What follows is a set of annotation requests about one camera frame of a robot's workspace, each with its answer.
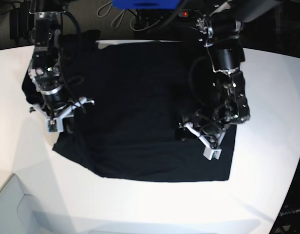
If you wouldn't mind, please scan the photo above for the grey looped cable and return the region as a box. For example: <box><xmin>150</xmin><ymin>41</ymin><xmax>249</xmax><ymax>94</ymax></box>
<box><xmin>96</xmin><ymin>0</ymin><xmax>128</xmax><ymax>29</ymax></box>

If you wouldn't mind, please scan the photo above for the blue box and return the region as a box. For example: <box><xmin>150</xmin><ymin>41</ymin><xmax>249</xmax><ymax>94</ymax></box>
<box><xmin>112</xmin><ymin>0</ymin><xmax>181</xmax><ymax>9</ymax></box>

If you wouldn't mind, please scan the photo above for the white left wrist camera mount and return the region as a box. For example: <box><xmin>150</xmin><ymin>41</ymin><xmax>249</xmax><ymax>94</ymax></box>
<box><xmin>178</xmin><ymin>122</ymin><xmax>226</xmax><ymax>160</ymax></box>

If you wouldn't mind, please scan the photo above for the black power strip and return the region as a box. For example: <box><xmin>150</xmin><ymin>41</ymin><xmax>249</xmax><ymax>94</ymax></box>
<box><xmin>177</xmin><ymin>9</ymin><xmax>201</xmax><ymax>19</ymax></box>

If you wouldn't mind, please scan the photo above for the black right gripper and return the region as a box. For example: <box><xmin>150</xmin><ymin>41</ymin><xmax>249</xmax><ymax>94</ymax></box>
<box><xmin>29</xmin><ymin>85</ymin><xmax>75</xmax><ymax>134</ymax></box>

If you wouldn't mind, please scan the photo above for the black t-shirt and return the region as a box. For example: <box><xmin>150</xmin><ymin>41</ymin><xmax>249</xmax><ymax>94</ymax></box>
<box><xmin>20</xmin><ymin>29</ymin><xmax>245</xmax><ymax>183</ymax></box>

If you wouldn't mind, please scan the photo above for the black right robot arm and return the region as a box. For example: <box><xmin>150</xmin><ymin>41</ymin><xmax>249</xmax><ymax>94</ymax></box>
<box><xmin>27</xmin><ymin>0</ymin><xmax>85</xmax><ymax>133</ymax></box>

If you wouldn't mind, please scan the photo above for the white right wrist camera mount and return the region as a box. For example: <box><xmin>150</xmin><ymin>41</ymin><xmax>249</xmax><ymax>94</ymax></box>
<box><xmin>33</xmin><ymin>97</ymin><xmax>95</xmax><ymax>133</ymax></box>

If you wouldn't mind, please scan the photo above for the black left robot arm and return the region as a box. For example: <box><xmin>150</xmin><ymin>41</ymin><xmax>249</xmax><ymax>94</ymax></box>
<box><xmin>176</xmin><ymin>0</ymin><xmax>280</xmax><ymax>144</ymax></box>

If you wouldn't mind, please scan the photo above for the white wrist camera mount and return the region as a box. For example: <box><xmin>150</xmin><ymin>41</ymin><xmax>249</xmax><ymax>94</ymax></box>
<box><xmin>178</xmin><ymin>122</ymin><xmax>226</xmax><ymax>160</ymax></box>
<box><xmin>33</xmin><ymin>97</ymin><xmax>95</xmax><ymax>133</ymax></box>

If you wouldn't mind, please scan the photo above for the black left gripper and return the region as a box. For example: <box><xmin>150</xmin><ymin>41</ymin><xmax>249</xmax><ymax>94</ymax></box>
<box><xmin>175</xmin><ymin>109</ymin><xmax>230</xmax><ymax>141</ymax></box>

